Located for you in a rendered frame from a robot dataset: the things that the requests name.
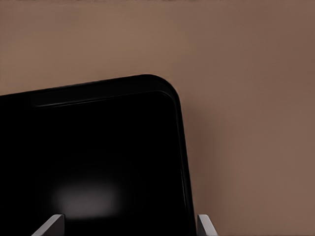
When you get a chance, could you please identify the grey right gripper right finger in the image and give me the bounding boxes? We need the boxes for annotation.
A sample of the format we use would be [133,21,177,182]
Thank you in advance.
[197,214,219,236]

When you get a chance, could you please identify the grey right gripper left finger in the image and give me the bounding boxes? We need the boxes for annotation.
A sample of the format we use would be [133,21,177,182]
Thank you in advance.
[31,214,66,236]

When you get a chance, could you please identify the black rectangular tray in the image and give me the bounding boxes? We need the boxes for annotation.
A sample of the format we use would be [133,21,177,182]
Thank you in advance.
[0,74,199,236]

